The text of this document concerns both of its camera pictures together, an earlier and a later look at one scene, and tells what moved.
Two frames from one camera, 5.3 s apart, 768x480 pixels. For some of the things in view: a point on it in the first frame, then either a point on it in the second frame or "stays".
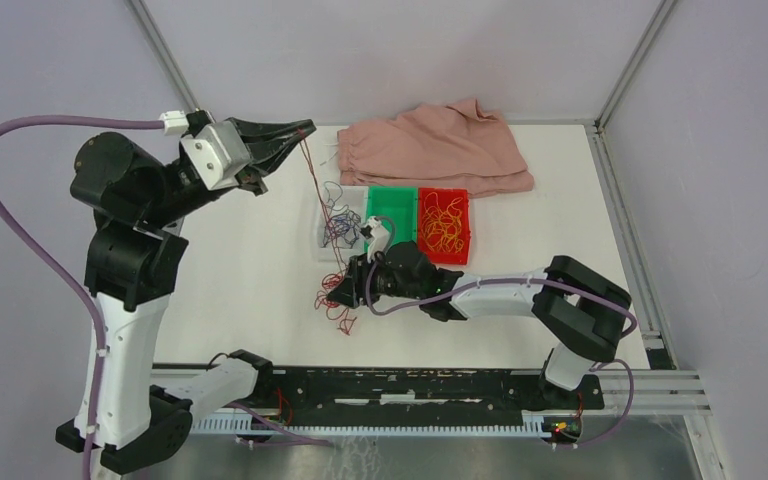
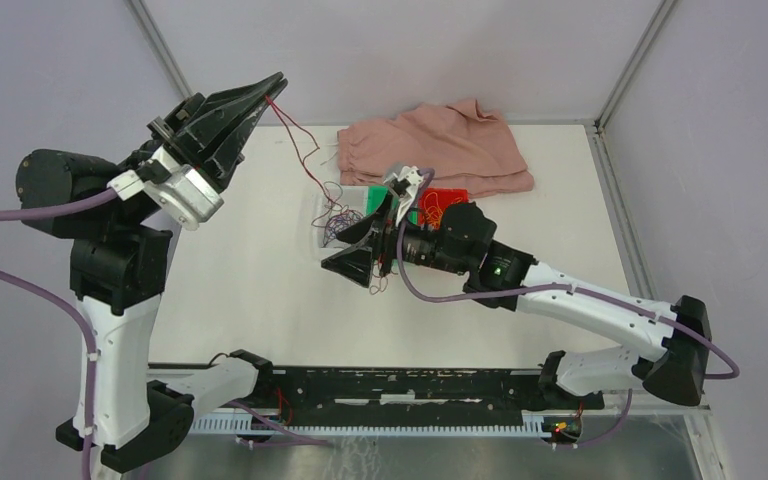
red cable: [328, 294] to [308, 153]
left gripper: [265, 159] to [219, 144]
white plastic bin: [341, 213] stays
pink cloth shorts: [449, 145] stays
